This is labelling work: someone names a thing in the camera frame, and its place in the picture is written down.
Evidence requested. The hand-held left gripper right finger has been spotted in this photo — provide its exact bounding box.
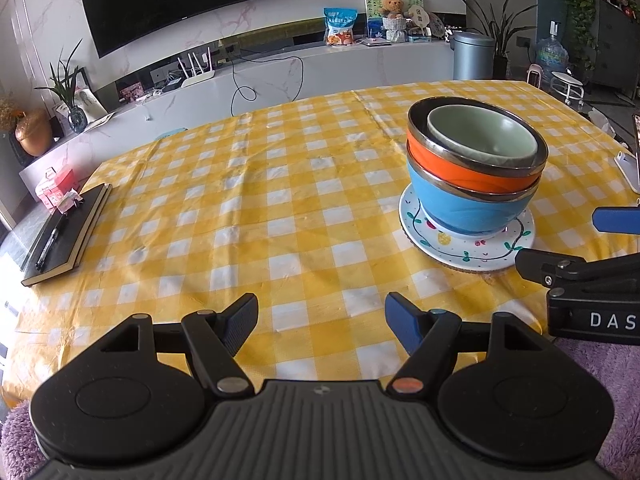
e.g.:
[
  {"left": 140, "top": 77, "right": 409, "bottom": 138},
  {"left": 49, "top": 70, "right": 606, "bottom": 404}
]
[{"left": 385, "top": 291, "right": 543, "bottom": 397}]

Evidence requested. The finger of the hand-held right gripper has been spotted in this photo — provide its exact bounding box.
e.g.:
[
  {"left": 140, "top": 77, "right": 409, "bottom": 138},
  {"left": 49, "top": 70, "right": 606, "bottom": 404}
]
[
  {"left": 515, "top": 247, "right": 640, "bottom": 291},
  {"left": 591, "top": 205, "right": 640, "bottom": 235}
]

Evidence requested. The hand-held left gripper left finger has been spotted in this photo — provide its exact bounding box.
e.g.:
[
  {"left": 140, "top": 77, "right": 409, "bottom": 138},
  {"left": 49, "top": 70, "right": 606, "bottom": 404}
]
[{"left": 97, "top": 292, "right": 259, "bottom": 397}]

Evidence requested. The fruit print white plate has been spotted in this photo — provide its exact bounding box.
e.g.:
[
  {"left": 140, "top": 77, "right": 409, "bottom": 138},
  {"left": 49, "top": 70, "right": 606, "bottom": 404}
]
[{"left": 398, "top": 182, "right": 536, "bottom": 263}]

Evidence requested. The blue steel bowl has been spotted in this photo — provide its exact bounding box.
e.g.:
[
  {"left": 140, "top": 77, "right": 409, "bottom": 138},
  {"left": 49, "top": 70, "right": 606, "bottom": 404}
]
[{"left": 406, "top": 152, "right": 541, "bottom": 235}]

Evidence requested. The orange steel bowl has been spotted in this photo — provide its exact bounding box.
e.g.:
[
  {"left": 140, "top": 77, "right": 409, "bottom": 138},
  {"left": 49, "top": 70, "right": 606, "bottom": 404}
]
[{"left": 406, "top": 97, "right": 549, "bottom": 196}]

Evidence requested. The green ceramic bowl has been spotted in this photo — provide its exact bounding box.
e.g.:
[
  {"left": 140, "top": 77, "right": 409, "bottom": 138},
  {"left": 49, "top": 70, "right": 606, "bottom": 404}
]
[{"left": 426, "top": 105, "right": 539, "bottom": 168}]

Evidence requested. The white phone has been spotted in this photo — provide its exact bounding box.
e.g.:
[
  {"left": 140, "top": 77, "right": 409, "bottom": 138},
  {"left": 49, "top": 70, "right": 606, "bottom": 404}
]
[{"left": 614, "top": 151, "right": 640, "bottom": 187}]

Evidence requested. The white plastic bag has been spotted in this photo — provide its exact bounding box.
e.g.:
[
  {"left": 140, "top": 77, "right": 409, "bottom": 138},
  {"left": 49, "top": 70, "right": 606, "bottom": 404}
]
[{"left": 590, "top": 110, "right": 617, "bottom": 135}]

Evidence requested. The yellow checked tablecloth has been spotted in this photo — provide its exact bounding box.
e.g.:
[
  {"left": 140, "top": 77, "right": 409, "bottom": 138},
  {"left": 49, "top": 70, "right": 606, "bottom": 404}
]
[{"left": 0, "top": 80, "right": 640, "bottom": 401}]

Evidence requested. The white round stool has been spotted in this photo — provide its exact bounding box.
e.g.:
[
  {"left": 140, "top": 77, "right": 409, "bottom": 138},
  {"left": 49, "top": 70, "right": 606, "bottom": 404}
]
[{"left": 550, "top": 71, "right": 586, "bottom": 108}]

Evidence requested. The small pink chair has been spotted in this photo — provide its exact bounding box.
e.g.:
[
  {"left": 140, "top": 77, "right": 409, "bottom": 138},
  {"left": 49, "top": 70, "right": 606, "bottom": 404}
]
[{"left": 526, "top": 62, "right": 548, "bottom": 92}]

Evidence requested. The dark grey cabinet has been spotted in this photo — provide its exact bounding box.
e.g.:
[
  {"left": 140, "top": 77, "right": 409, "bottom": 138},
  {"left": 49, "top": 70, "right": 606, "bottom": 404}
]
[{"left": 590, "top": 0, "right": 640, "bottom": 106}]

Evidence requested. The blue water jug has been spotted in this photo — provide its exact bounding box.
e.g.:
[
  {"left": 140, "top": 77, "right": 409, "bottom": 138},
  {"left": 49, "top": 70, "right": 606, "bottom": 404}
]
[{"left": 535, "top": 21, "right": 568, "bottom": 78}]

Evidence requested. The black notebook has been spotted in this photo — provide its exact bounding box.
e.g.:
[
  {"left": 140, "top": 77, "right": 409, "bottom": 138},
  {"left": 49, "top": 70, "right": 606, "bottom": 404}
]
[{"left": 21, "top": 183, "right": 113, "bottom": 287}]

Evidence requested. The black pen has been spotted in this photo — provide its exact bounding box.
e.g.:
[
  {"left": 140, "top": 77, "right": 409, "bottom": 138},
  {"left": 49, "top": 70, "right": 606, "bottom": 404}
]
[{"left": 35, "top": 215, "right": 68, "bottom": 271}]

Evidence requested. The grey trash bin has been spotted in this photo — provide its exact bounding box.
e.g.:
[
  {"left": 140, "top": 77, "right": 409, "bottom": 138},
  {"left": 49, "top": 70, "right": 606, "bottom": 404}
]
[{"left": 451, "top": 31, "right": 496, "bottom": 81}]

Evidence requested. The dark potted plant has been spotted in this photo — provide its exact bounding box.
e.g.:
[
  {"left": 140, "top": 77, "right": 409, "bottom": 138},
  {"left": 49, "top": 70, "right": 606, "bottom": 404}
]
[{"left": 456, "top": 0, "right": 538, "bottom": 80}]

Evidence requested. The pink box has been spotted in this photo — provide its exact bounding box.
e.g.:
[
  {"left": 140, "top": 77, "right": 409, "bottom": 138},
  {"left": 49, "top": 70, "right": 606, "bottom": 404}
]
[{"left": 36, "top": 166, "right": 78, "bottom": 207}]

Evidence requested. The marble tv cabinet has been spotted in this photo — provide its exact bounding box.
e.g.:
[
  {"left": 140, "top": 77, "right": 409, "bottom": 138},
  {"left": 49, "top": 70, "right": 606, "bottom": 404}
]
[{"left": 19, "top": 40, "right": 456, "bottom": 191}]

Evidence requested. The white router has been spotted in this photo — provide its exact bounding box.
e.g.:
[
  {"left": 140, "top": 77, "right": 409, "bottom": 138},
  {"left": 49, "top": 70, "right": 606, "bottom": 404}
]
[{"left": 177, "top": 46, "right": 217, "bottom": 88}]

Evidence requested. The white greeting card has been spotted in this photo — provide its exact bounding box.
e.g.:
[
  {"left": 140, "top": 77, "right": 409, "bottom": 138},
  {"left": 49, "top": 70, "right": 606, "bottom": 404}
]
[{"left": 75, "top": 87, "right": 108, "bottom": 121}]

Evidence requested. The round paper fan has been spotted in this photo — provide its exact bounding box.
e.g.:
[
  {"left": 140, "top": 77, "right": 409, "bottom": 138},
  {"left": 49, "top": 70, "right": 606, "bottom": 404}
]
[{"left": 407, "top": 6, "right": 432, "bottom": 31}]

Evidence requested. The golden acorn vase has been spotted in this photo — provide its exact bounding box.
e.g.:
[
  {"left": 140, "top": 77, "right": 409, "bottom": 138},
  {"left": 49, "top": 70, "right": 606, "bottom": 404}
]
[{"left": 14, "top": 110, "right": 53, "bottom": 157}]

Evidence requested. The teddy bear in basket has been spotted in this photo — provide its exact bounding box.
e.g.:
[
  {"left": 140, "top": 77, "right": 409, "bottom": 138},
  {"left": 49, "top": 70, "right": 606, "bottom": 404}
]
[{"left": 382, "top": 14, "right": 407, "bottom": 43}]

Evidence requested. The green long-leaf plant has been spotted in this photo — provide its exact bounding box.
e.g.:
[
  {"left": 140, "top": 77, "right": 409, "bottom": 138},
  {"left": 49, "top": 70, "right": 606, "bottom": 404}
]
[{"left": 34, "top": 37, "right": 85, "bottom": 111}]

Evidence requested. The green picture board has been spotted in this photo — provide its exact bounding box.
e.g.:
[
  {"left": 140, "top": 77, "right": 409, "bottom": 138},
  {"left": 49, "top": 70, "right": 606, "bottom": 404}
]
[{"left": 364, "top": 0, "right": 425, "bottom": 40}]

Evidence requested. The blue snack bag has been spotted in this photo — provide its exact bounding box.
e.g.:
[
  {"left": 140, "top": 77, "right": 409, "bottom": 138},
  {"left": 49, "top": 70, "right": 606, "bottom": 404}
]
[{"left": 323, "top": 7, "right": 359, "bottom": 47}]

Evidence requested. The dried flower bunch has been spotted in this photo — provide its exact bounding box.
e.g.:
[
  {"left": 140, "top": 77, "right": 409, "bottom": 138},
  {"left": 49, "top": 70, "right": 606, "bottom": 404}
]
[{"left": 0, "top": 92, "right": 21, "bottom": 131}]

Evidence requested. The black cable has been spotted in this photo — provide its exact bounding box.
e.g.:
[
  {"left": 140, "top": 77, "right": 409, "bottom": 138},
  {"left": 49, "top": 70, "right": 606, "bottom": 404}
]
[{"left": 231, "top": 55, "right": 304, "bottom": 116}]

